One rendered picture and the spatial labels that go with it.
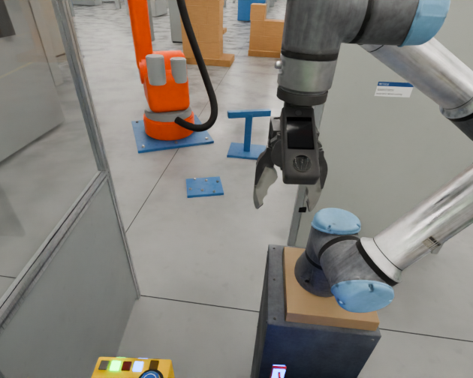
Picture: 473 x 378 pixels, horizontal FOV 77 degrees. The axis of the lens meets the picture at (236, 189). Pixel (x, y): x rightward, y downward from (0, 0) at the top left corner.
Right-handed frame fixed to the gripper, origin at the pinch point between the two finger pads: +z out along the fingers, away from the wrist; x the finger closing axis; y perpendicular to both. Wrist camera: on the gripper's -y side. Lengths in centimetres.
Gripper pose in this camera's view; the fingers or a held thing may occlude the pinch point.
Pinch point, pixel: (284, 208)
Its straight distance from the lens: 52.5
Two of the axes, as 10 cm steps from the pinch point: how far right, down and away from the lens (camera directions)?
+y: 0.3, -5.7, 8.2
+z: -0.5, 8.2, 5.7
